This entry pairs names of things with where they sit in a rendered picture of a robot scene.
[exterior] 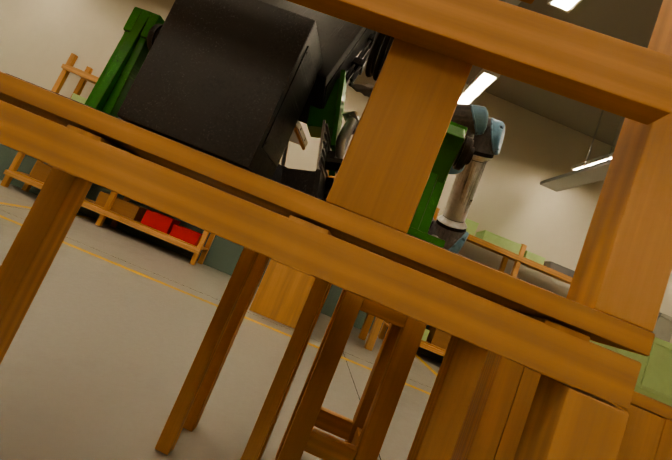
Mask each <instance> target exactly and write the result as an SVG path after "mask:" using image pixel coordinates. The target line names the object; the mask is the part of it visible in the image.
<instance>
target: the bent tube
mask: <svg viewBox="0 0 672 460"><path fill-rule="evenodd" d="M342 115H343V118H344V120H345V124H344V126H343V127H342V129H341V131H340V133H339V135H338V137H337V140H336V146H335V151H336V157H337V158H339V159H343V158H344V156H345V154H346V151H347V144H348V141H349V138H350V136H351V135H352V133H353V131H354V129H356V128H357V125H358V123H359V121H360V119H359V117H358V115H357V112H356V111H351V112H345V113H343V114H342Z"/></svg>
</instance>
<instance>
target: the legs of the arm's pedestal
mask: <svg viewBox="0 0 672 460"><path fill-rule="evenodd" d="M359 310H361V311H363V312H365V313H368V314H370V315H373V316H375V317H377V318H380V319H382V320H384V321H387V322H389V323H390V324H389V326H388V329H387V331H386V334H385V337H384V339H383V342H382V345H381V347H380V350H379V352H378V355H377V358H376V360H375V363H374V365H373V368H372V371H371V373H370V376H369V378H368V381H367V384H366V386H365V389H364V391H363V394H362V397H361V399H360V402H359V405H358V407H357V410H356V412H355V415H354V418H353V420H352V419H349V418H347V417H345V416H343V415H340V414H338V413H336V412H333V411H331V410H329V409H327V408H324V407H322V404H323V401H324V399H325V396H326V394H327V391H328V389H329V386H330V384H331V381H332V378H333V376H334V373H335V371H336V368H337V366H338V363H339V361H340V358H341V356H342V353H343V351H344V348H345V346H346V343H347V341H348V338H349V335H350V333H351V330H352V328H353V325H354V323H355V320H356V318H357V315H358V313H359ZM426 326H427V324H424V323H422V322H420V321H417V320H415V319H413V318H410V317H408V316H405V315H403V314H401V313H398V312H396V311H394V310H391V309H389V308H387V307H384V306H382V305H380V304H377V303H375V302H372V301H370V300H368V299H365V298H363V297H361V296H358V295H356V294H354V293H351V292H349V291H347V290H344V289H343V290H342V292H341V295H340V297H339V300H338V302H337V305H336V307H335V310H334V312H333V315H332V317H331V319H330V322H329V324H328V327H327V329H326V332H325V334H324V337H323V339H322V342H321V344H320V347H319V349H318V352H317V354H316V357H315V359H314V362H313V364H312V367H311V369H310V371H309V374H308V376H307V379H306V381H305V384H304V386H303V389H302V391H301V394H300V396H299V399H298V401H297V404H296V406H295V409H294V411H293V414H292V416H291V419H290V421H289V423H288V426H287V428H286V431H285V433H284V436H283V438H282V441H281V443H280V446H279V448H278V451H277V454H276V457H275V460H300V459H301V457H302V454H303V452H304V451H305V452H307V453H309V454H312V455H314V456H316V457H318V458H321V459H323V460H377V458H378V455H379V453H380V450H381V447H382V445H383V442H384V439H385V437H386V434H387V431H388V428H389V426H390V423H391V420H392V418H393V415H394V412H395V410H396V407H397V404H398V401H399V399H400V396H401V393H402V391H403V388H404V385H405V383H406V380H407V377H408V374H409V372H410V369H411V366H412V364H413V361H414V358H415V356H416V353H417V350H418V347H419V345H420V342H421V339H422V337H423V334H424V331H425V328H426ZM314 426H315V427H317V428H320V429H322V430H324V431H326V432H329V433H331V434H333V435H335V436H338V437H340V438H342V439H345V441H343V440H341V439H339V438H336V437H334V436H332V435H330V434H327V433H325V432H323V431H320V430H318V429H316V428H314Z"/></svg>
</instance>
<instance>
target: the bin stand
mask: <svg viewBox="0 0 672 460"><path fill-rule="evenodd" d="M269 259H270V258H269V257H266V256H264V255H262V254H259V253H257V252H255V251H252V250H250V249H248V248H245V247H244V249H243V251H242V253H241V255H240V258H239V260H238V262H237V264H236V267H235V269H234V271H233V273H232V276H231V278H230V280H229V282H228V285H227V287H226V289H225V291H224V294H223V296H222V298H221V300H220V303H219V305H218V307H217V309H216V312H215V314H214V316H213V318H212V321H211V323H210V325H209V327H208V330H207V332H206V334H205V336H204V339H203V341H202V343H201V345H200V348H199V350H198V352H197V354H196V357H195V359H194V361H193V363H192V366H191V368H190V370H189V372H188V375H187V377H186V379H185V381H184V384H183V386H182V388H181V390H180V393H179V395H178V397H177V399H176V401H175V404H174V406H173V408H172V410H171V413H170V415H169V417H168V419H167V422H166V424H165V426H164V428H163V431H162V433H161V435H160V437H159V440H158V442H157V444H156V446H155V449H156V450H158V451H160V452H162V453H164V454H166V455H168V454H169V453H170V452H171V451H172V450H173V449H174V447H175V445H176V443H177V440H178V438H179V436H180V433H181V431H182V429H183V428H185V429H187V430H189V431H191V432H192V431H193V430H194V429H195V428H196V427H197V425H198V423H199V420H200V418H201V416H202V413H203V411H204V409H205V406H206V404H207V402H208V400H209V397H210V395H211V393H212V390H213V388H214V386H215V383H216V381H217V379H218V377H219V374H220V372H221V370H222V367H223V365H224V363H225V360H226V358H227V356H228V353H229V351H230V349H231V347H232V344H233V342H234V340H235V337H236V335H237V333H238V330H239V328H240V326H241V324H242V321H243V319H244V317H245V314H246V312H247V310H248V307H249V305H250V303H251V300H252V298H253V296H254V294H255V291H256V289H257V287H258V284H259V282H260V280H261V277H262V275H263V273H264V271H265V268H266V266H267V264H268V261H269ZM331 286H332V284H330V283H328V282H325V281H323V280H321V279H318V278H316V279H315V281H314V283H313V286H312V288H311V291H310V293H309V295H308V298H307V300H306V303H305V305H304V307H303V310H302V312H301V315H300V317H299V320H298V322H297V324H296V327H295V329H294V332H293V334H292V336H291V339H290V341H289V344H288V346H287V348H286V351H285V353H284V356H283V358H282V361H281V363H280V365H279V368H278V370H277V373H276V375H275V377H274V380H273V382H272V385H271V387H270V389H269V392H268V394H267V397H266V399H265V401H264V404H263V406H262V409H261V411H260V414H259V416H258V418H257V421H256V423H255V426H254V428H253V430H252V433H251V435H250V438H249V440H248V442H247V445H246V447H245V450H244V452H243V454H242V457H241V459H240V460H260V459H261V457H262V455H263V452H264V450H265V447H266V445H267V442H268V440H269V437H270V435H271V433H272V430H273V428H274V425H275V423H276V420H277V418H278V415H279V413H280V410H281V408H282V406H283V403H284V401H285V398H286V396H287V393H288V391H289V388H290V386H291V384H292V381H293V379H294V376H295V374H296V371H297V369H298V366H299V364H300V362H301V359H302V357H303V354H304V352H305V349H306V347H307V344H308V342H309V339H310V337H311V335H312V332H313V330H314V327H315V325H316V322H317V320H318V317H319V315H320V313H321V310H322V308H323V305H324V303H325V300H326V298H327V295H328V293H329V291H330V288H331Z"/></svg>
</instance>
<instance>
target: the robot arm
mask: <svg viewBox="0 0 672 460"><path fill-rule="evenodd" d="M351 87H352V88H353V89H354V90H355V91H356V92H361V93H362V94H363V95H364V96H367V97H370V95H371V92H372V90H373V87H374V86H373V85H372V84H370V83H368V84H366V85H364V84H351ZM451 121H452V122H455V123H457V124H460V125H463V126H465V127H467V128H468V130H467V133H466V135H465V137H466V136H469V137H472V138H473V140H474V145H473V147H475V152H474V155H473V157H472V159H471V161H470V163H469V164H467V165H464V167H463V168H462V169H460V170H459V171H458V170H456V169H453V166H451V168H450V171H449V174H457V175H456V178H455V181H454V183H453V186H452V189H451V192H450V195H449V198H448V201H447V204H446V207H445V209H444V212H443V214H442V215H440V216H438V217H437V220H434V218H433V219H432V222H431V225H430V228H429V231H428V234H430V235H432V234H433V235H436V236H438V238H440V239H442V240H445V241H446V242H445V245H444V248H445V249H447V250H450V251H452V252H455V253H457V254H458V253H459V252H460V250H461V248H462V247H463V245H464V243H465V241H466V239H467V238H468V235H469V233H468V232H467V231H466V229H467V225H466V223H465V220H466V217H467V214H468V212H469V209H470V206H471V203H472V201H473V198H474V195H475V192H476V190H477V187H478V184H479V182H480V179H481V176H482V173H483V171H484V168H485V165H486V163H487V162H488V161H490V160H492V159H493V156H494V155H498V154H499V153H500V150H501V147H502V144H503V139H504V134H505V124H504V122H502V121H500V120H496V119H494V118H489V117H488V110H487V108H486V107H484V106H480V105H473V104H460V103H458V104H457V107H456V109H455V112H454V114H453V117H452V119H451Z"/></svg>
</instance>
